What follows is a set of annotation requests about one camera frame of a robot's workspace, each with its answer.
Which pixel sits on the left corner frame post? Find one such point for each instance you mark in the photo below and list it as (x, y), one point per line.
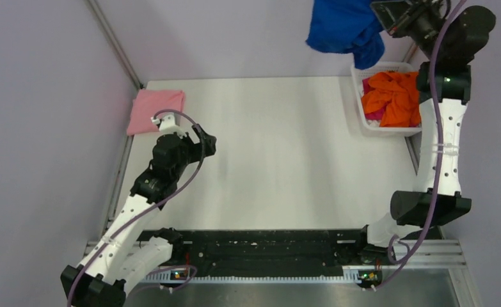
(113, 42)

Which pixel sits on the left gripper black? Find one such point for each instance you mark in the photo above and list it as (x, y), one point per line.
(197, 148)

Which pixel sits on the white plastic laundry basket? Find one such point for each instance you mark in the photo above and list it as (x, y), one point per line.
(371, 128)

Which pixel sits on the aluminium frame rail front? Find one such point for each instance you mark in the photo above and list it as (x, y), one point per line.
(435, 254)

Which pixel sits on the folded pink t shirt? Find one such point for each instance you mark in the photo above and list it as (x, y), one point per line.
(147, 103)

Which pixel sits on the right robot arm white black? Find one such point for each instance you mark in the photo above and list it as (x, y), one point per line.
(444, 83)

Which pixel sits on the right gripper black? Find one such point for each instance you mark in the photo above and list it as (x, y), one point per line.
(395, 16)

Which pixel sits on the orange t shirt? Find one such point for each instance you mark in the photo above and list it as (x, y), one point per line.
(396, 92)

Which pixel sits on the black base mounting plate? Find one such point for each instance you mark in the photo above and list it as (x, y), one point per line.
(269, 253)

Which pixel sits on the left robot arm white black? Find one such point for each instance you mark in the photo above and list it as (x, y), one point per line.
(107, 275)

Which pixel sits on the right corner frame post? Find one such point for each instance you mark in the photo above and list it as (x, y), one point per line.
(412, 51)

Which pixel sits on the corner frame post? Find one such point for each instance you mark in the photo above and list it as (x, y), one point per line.
(113, 42)
(412, 51)

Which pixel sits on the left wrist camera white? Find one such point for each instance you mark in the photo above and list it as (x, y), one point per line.
(167, 124)

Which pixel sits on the magenta garment in basket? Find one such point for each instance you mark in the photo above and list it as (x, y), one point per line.
(377, 114)

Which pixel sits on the blue printed t shirt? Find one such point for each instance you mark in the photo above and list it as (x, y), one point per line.
(346, 27)

